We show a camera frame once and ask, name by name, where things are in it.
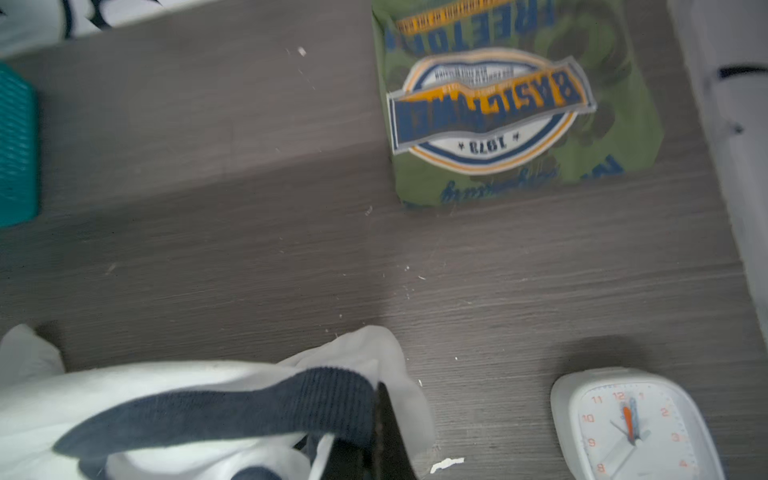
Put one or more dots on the white grey tank top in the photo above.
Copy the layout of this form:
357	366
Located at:
208	419

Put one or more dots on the green tank top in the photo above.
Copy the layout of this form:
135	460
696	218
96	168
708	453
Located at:
482	98

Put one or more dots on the teal plastic basket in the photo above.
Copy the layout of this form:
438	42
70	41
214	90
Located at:
19	145

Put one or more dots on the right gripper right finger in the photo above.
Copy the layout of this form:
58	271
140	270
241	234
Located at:
390	438

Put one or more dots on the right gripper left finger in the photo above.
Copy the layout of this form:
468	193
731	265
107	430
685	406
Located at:
346	462

